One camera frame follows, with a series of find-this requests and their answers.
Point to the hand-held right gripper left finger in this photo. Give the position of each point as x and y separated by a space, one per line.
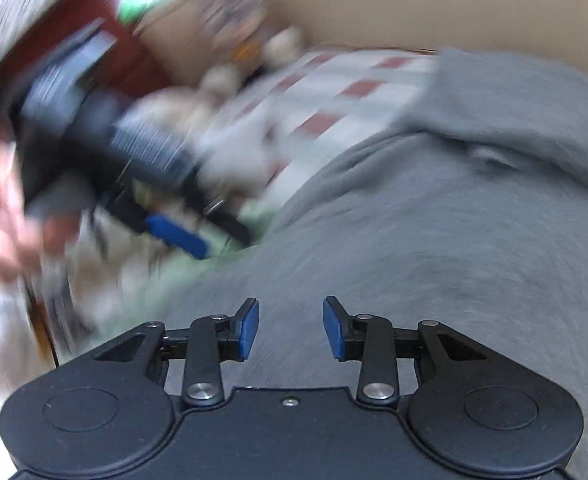
249 330

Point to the cream cloth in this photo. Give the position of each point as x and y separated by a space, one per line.
174 107

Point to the grey fuzzy sweater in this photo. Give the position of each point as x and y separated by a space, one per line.
424 260

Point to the person's left hand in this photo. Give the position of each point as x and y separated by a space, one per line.
9 240

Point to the beige bedside cabinet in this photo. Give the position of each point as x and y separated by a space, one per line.
174 30

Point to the red-brown wooden furniture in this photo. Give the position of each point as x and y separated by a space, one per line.
124 60

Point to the beige padded headboard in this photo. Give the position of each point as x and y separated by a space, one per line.
449 5

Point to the white black-dotted cloth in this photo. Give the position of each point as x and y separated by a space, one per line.
9 15

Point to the grey plush bunny toy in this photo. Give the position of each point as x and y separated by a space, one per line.
234 10

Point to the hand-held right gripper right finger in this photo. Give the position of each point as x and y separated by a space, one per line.
332 327

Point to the checked bed blanket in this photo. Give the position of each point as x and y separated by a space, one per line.
354 70

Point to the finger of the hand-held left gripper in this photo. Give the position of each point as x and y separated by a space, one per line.
229 225
176 235

